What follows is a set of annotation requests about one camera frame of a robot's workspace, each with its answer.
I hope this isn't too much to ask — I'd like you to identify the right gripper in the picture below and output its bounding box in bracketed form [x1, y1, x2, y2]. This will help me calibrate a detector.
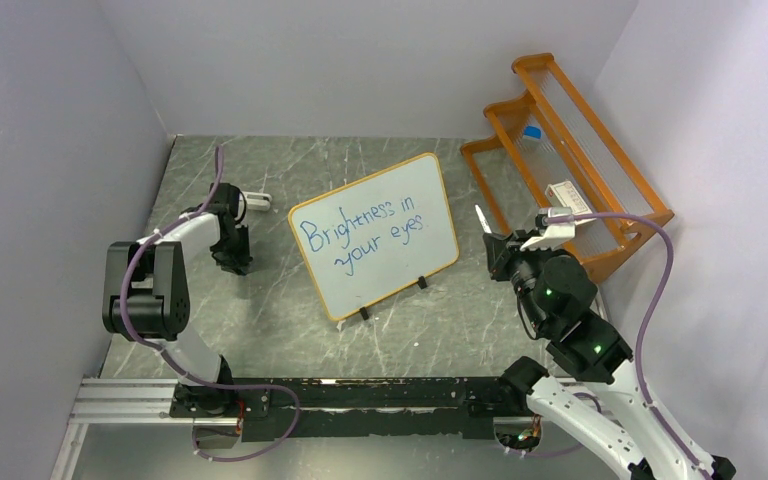
[484, 228, 553, 332]

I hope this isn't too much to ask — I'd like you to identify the blue whiteboard marker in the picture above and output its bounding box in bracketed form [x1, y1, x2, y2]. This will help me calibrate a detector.
[474, 204, 492, 234]

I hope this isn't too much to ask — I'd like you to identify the yellow framed whiteboard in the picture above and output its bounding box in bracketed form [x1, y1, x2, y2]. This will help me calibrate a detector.
[287, 152, 460, 321]

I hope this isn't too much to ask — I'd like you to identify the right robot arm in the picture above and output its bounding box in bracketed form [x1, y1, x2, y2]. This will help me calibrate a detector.
[482, 231, 737, 479]

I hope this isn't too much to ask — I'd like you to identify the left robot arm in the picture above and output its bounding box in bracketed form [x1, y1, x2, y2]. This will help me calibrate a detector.
[102, 183, 252, 416]

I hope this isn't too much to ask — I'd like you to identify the white whiteboard eraser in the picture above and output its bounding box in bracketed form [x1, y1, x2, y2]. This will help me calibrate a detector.
[241, 191, 273, 211]

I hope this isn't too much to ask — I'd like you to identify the white red box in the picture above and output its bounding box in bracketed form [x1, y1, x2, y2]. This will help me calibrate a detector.
[545, 180, 592, 215]

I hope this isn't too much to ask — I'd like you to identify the orange wooden rack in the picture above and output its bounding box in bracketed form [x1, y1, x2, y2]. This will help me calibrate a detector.
[461, 53, 674, 283]

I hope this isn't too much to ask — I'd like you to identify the blue white small object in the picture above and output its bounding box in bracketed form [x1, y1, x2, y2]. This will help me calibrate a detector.
[522, 125, 543, 142]

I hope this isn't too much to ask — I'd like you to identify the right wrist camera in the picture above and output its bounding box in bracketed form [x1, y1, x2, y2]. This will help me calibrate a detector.
[519, 207, 576, 252]

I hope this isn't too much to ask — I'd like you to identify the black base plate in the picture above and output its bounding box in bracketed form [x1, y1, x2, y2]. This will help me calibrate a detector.
[168, 376, 533, 442]

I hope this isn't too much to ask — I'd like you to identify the aluminium rail frame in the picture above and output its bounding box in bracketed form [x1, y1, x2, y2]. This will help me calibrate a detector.
[49, 374, 673, 480]

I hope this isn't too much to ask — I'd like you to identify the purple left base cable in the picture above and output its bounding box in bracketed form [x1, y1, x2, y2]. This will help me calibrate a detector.
[191, 387, 303, 464]

